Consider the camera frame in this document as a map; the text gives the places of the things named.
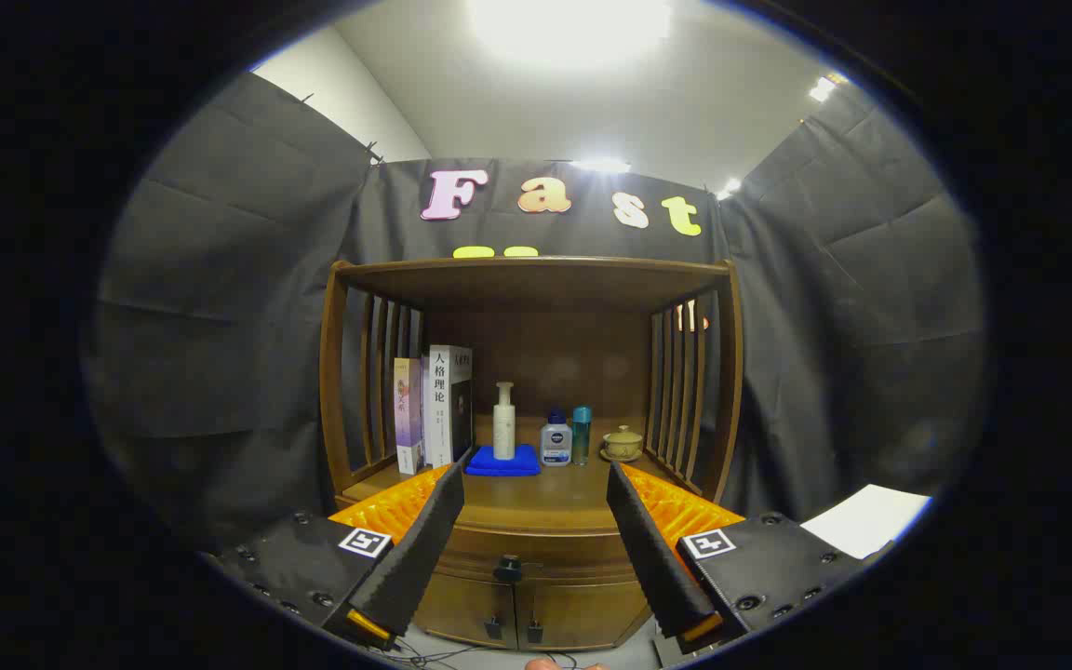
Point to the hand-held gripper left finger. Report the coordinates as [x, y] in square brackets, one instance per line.
[424, 549]

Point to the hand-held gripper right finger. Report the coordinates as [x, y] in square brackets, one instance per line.
[652, 558]

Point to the wooden drawer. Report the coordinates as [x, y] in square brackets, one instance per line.
[545, 549]

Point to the wooden cabinet door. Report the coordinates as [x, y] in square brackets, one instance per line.
[462, 605]
[582, 614]

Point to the wooden countertop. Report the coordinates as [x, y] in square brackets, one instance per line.
[545, 498]

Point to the wooden cabinet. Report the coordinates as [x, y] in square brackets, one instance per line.
[536, 288]

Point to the blue folded cloth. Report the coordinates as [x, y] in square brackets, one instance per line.
[499, 465]

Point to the ceramic lidded tea cup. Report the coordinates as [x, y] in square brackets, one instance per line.
[623, 445]

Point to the teal bottle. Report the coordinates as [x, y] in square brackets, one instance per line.
[582, 437]

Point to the white book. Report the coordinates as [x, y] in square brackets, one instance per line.
[440, 409]

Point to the purple book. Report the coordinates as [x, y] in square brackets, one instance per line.
[408, 409]

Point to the white pump bottle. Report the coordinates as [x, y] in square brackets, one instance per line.
[504, 433]

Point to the white bottle blue cap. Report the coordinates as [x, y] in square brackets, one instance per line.
[556, 445]

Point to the white board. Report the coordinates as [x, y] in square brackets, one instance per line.
[871, 521]

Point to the black backdrop cloth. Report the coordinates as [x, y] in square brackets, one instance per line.
[220, 326]

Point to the large ceiling light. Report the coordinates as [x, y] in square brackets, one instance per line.
[569, 28]

